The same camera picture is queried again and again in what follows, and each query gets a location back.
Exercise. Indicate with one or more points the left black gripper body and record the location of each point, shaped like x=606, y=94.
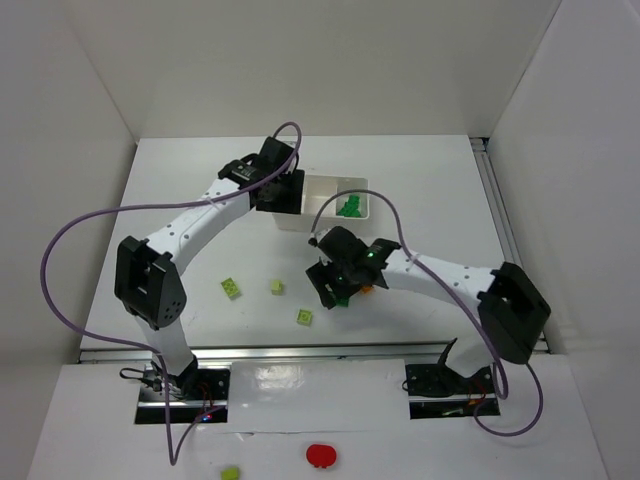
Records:
x=292, y=191

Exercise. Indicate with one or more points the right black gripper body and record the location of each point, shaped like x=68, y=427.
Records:
x=326, y=282

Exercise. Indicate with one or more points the dark green lego 2x2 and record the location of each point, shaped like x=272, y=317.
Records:
x=352, y=202
x=349, y=212

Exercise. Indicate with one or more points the light green lego 2x2 front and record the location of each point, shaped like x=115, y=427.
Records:
x=304, y=317

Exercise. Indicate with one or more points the light green lego 2x2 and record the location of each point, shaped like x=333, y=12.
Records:
x=230, y=288
x=304, y=317

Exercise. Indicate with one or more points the light green lego small cube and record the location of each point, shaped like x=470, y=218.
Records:
x=277, y=287

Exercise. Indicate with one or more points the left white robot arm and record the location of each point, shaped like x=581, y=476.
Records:
x=148, y=279

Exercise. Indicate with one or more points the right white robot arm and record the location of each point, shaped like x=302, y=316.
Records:
x=503, y=304

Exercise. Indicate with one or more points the white three-compartment container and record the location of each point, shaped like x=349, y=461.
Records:
x=317, y=189

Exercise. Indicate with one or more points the red round lego piece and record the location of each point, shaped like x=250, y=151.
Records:
x=321, y=456

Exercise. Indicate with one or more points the lime lego on front shelf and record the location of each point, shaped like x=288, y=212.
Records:
x=230, y=473

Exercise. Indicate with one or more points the aluminium rail front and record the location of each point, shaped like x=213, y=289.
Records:
x=343, y=351

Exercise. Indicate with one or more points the aluminium rail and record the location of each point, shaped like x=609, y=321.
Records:
x=479, y=146
x=343, y=351

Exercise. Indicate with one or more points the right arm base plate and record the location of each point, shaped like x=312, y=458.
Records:
x=435, y=391

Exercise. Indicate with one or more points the aluminium rail right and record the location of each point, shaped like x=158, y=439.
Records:
x=479, y=146

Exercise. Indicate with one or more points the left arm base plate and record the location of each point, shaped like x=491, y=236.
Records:
x=207, y=398

